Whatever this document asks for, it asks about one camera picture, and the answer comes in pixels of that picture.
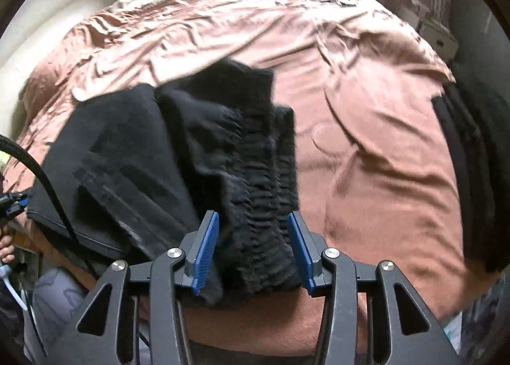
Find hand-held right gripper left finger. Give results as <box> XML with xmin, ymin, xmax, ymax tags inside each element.
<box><xmin>46</xmin><ymin>209</ymin><xmax>221</xmax><ymax>365</ymax></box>

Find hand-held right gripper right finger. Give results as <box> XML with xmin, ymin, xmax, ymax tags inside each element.
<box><xmin>287</xmin><ymin>211</ymin><xmax>465</xmax><ymax>365</ymax></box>

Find black pants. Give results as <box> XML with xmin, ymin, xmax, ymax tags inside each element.
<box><xmin>26</xmin><ymin>58</ymin><xmax>302</xmax><ymax>308</ymax></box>

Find person's left hand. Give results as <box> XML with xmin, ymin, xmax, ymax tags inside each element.
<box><xmin>0</xmin><ymin>225</ymin><xmax>17</xmax><ymax>267</ymax></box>

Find person's grey patterned trousers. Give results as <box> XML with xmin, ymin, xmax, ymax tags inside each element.
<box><xmin>32</xmin><ymin>267</ymin><xmax>98</xmax><ymax>354</ymax></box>

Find brown blanket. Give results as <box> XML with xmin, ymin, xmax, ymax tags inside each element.
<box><xmin>16</xmin><ymin>0</ymin><xmax>469</xmax><ymax>354</ymax></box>

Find dark clothes hanging at bedside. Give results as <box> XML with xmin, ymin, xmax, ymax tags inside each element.
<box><xmin>432</xmin><ymin>82</ymin><xmax>505</xmax><ymax>275</ymax></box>

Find white padded headboard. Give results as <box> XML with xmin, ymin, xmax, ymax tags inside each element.
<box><xmin>0</xmin><ymin>0</ymin><xmax>133</xmax><ymax>83</ymax></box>

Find white cabinet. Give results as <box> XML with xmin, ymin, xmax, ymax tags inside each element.
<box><xmin>414</xmin><ymin>16</ymin><xmax>460</xmax><ymax>59</ymax></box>

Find thick black cable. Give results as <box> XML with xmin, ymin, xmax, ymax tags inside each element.
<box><xmin>0</xmin><ymin>134</ymin><xmax>101</xmax><ymax>275</ymax></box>

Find white blue cord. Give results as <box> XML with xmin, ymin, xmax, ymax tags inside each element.
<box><xmin>0</xmin><ymin>265</ymin><xmax>29</xmax><ymax>312</ymax></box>

